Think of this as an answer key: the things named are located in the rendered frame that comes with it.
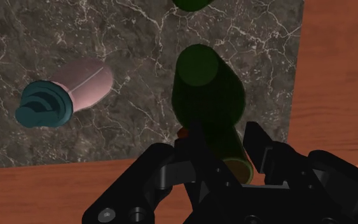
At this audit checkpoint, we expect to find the pink bottle with teal cap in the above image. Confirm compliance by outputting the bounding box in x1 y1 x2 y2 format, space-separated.
15 57 114 129

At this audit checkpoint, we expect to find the dark green round object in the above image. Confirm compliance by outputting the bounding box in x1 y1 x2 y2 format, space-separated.
172 0 216 13

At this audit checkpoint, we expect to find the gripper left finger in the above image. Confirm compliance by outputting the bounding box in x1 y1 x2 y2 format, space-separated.
81 122 229 224

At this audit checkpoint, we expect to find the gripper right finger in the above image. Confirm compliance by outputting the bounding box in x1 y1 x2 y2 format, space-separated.
243 121 358 224

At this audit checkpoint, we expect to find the dark green bottle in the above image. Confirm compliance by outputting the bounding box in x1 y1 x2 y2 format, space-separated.
171 43 254 185

